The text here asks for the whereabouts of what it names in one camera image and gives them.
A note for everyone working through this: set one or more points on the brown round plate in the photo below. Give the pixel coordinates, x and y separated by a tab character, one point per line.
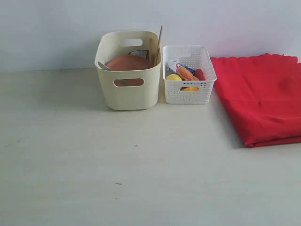
128	63

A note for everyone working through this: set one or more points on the cream plastic bin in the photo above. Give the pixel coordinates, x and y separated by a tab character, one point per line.
119	43

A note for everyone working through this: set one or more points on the stainless steel cup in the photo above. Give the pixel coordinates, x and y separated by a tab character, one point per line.
141	53

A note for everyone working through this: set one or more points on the wooden chopstick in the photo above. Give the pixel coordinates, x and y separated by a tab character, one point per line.
158	47
151	51

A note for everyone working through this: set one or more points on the yellow lemon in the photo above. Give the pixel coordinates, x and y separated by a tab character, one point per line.
173	77

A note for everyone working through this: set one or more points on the red scalloped table cloth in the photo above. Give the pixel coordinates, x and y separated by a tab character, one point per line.
262	96

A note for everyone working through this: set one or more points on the blue white milk carton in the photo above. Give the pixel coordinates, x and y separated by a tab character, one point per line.
174	64

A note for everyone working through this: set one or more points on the white perforated plastic basket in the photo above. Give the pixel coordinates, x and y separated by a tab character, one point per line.
195	57

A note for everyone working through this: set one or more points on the red sausage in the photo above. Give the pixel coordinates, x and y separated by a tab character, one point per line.
199	74

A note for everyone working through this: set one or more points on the fried chicken nugget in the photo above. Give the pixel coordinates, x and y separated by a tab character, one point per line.
185	74

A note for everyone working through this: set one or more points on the yellow cheese wedge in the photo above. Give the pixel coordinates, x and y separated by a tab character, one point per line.
191	89

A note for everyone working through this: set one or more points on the steel table knife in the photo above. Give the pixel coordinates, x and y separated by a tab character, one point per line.
103	66

